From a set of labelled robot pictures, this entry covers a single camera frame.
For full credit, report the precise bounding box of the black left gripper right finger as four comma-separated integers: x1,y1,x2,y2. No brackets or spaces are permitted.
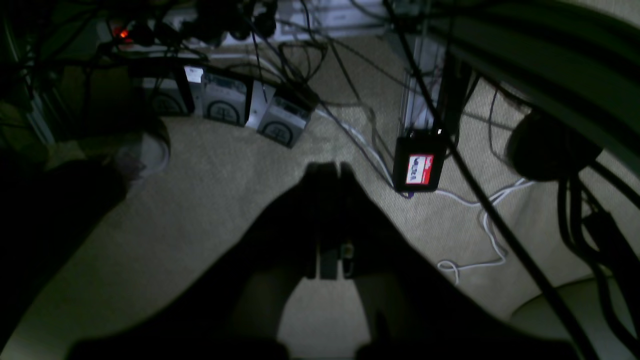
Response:
339,162,579,360

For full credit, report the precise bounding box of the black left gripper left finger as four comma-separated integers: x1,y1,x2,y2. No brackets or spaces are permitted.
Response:
70,162,330,360

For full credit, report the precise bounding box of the black box with red label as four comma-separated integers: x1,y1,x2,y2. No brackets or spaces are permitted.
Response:
391,130,447,193

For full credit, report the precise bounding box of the grey power adapter box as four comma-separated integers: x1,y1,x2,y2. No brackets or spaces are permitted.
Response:
257,85,319,149

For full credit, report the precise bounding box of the aluminium table leg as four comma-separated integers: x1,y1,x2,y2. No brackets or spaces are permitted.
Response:
398,35,446,133

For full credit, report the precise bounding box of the white power strip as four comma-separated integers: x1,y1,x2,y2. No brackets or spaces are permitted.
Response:
95,0,387,53

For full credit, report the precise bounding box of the white cable on floor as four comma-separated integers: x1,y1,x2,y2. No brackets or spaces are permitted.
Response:
310,107,536,286

